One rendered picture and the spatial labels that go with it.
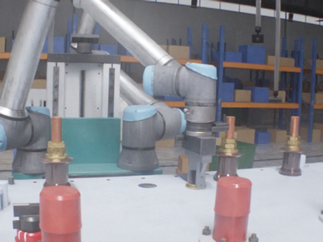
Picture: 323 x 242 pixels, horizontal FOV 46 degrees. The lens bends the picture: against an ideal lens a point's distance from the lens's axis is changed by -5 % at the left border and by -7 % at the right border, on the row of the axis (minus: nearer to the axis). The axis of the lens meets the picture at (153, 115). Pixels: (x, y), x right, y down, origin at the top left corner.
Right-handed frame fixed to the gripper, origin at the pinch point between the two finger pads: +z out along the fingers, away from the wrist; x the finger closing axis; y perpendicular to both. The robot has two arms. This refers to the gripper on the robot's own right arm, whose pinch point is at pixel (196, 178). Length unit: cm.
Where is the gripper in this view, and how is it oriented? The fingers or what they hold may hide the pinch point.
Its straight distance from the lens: 120.7
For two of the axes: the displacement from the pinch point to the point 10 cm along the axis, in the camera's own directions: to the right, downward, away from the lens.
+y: -9.4, 0.0, -3.4
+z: -0.4, 9.9, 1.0
